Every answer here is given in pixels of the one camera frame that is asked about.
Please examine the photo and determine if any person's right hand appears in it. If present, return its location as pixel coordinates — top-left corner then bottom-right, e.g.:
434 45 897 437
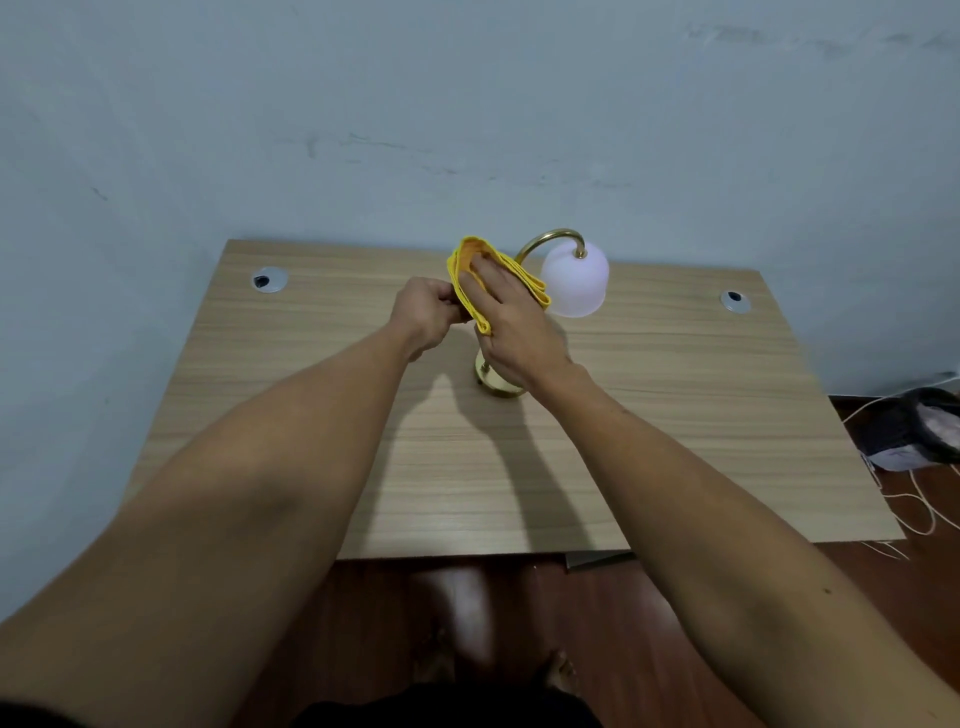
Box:
458 253 576 393

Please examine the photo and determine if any person's left hand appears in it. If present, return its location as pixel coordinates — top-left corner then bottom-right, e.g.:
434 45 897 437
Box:
387 276 471 363

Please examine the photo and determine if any yellow cleaning cloth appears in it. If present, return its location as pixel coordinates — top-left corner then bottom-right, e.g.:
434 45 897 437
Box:
447 235 553 336

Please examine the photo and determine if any person's right forearm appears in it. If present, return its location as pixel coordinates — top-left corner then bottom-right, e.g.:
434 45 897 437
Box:
528 363 960 728

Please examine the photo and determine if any person's left forearm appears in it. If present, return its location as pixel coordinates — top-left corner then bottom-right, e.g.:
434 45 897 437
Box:
0 322 421 728

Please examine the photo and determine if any gold lamp with white shade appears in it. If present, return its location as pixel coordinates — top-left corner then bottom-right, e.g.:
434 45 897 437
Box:
473 228 611 399

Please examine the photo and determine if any person's right foot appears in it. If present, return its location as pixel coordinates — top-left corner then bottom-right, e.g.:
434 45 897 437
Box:
535 648 579 696

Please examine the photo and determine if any black and white bag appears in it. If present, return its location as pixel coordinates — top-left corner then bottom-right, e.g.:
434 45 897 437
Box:
855 387 960 473

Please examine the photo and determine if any white cable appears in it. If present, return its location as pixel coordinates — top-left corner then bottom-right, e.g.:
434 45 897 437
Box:
841 373 960 562

